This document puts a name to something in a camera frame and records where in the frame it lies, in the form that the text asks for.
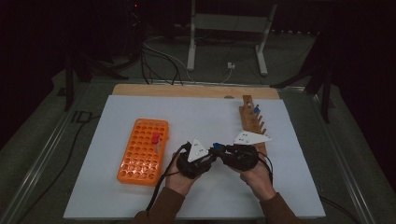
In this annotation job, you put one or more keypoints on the black tripod stand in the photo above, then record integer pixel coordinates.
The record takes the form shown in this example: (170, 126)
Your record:
(326, 93)
(69, 84)

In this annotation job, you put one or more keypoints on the white table mat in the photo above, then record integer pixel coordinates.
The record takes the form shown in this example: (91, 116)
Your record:
(202, 193)

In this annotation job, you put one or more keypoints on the orange plastic tube rack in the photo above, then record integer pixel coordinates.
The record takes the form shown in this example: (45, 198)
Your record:
(140, 155)

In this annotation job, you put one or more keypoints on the white power plug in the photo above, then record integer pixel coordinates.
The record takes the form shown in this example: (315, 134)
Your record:
(231, 65)

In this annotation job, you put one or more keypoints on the red-capped test tube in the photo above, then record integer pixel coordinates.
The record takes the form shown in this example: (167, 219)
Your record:
(155, 141)
(156, 135)

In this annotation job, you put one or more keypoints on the person's left hand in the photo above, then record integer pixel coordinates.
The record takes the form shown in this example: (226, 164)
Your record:
(179, 183)

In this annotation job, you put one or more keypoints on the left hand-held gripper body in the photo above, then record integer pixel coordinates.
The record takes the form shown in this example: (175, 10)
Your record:
(197, 151)

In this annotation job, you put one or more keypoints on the person's right hand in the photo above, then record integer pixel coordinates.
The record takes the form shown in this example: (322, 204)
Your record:
(258, 183)

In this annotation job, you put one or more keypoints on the white metal desk frame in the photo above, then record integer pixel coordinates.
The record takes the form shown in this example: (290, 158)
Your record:
(230, 23)

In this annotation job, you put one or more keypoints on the wooden tube rack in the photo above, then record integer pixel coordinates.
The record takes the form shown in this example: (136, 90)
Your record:
(249, 119)

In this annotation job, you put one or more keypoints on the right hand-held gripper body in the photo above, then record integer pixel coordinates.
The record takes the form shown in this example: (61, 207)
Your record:
(241, 157)

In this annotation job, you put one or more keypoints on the dark equipment rack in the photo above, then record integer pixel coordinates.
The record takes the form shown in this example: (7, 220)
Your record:
(134, 28)

